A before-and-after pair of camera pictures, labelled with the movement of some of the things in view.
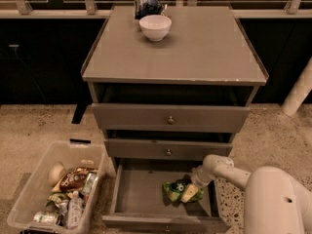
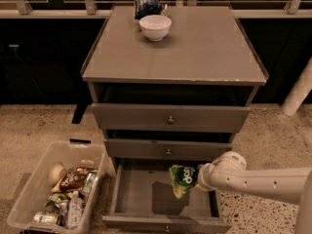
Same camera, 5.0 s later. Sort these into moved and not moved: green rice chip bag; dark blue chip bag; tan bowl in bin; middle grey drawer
Moved: green rice chip bag
Not moved: middle grey drawer; tan bowl in bin; dark blue chip bag
